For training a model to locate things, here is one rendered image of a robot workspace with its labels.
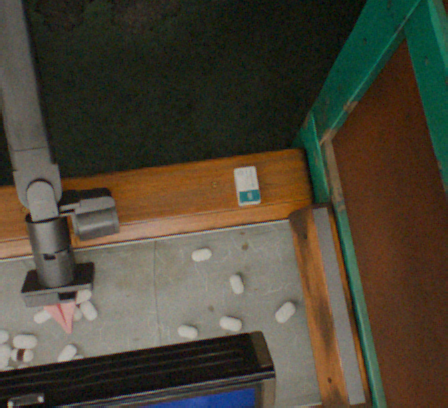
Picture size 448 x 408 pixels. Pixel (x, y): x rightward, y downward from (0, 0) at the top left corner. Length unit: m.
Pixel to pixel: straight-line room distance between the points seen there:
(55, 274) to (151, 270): 0.17
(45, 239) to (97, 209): 0.08
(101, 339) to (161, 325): 0.10
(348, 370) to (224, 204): 0.32
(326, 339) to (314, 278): 0.09
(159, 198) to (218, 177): 0.11
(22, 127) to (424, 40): 0.49
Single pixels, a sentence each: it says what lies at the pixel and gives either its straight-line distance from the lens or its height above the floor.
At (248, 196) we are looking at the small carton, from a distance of 0.94.
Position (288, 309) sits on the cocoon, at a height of 0.76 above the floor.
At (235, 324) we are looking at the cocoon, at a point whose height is 0.76.
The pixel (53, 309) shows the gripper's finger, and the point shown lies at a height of 0.82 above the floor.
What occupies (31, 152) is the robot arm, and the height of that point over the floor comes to 0.98.
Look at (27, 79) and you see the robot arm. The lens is 0.76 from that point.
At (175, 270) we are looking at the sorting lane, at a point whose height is 0.74.
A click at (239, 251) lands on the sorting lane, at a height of 0.74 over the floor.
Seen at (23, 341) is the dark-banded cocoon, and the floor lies 0.76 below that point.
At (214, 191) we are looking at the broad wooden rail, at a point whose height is 0.76.
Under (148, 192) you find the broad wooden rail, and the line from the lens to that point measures 0.96.
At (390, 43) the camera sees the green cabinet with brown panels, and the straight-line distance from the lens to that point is 0.62.
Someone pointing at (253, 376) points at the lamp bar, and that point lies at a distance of 0.58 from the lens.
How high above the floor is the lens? 1.69
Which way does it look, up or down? 75 degrees down
